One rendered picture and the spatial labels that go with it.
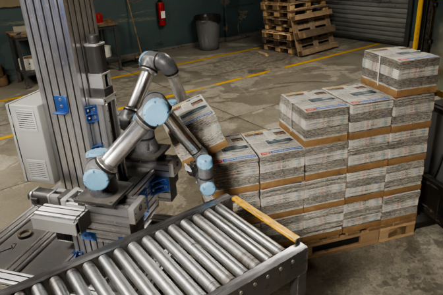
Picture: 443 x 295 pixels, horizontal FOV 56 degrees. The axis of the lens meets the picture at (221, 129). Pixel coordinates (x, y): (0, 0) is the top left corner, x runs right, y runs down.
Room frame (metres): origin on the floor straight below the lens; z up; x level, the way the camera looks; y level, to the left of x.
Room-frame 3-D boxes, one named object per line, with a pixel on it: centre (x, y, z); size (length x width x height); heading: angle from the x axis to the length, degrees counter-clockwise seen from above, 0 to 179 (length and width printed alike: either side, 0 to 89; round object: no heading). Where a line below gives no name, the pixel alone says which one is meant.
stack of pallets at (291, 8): (9.12, -1.73, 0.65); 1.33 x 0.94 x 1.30; 129
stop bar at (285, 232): (1.57, -0.17, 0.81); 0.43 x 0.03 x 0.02; 35
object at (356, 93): (2.50, -0.86, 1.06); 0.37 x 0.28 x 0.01; 15
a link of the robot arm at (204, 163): (1.84, 0.09, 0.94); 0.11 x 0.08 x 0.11; 10
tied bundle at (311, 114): (2.44, -0.57, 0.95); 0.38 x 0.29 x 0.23; 15
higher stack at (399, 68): (2.58, -1.15, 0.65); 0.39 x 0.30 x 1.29; 14
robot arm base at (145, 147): (2.34, 0.47, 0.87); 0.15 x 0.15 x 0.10
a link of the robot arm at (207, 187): (1.83, 0.09, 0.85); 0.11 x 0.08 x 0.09; 15
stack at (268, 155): (2.40, -0.45, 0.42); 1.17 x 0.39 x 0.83; 104
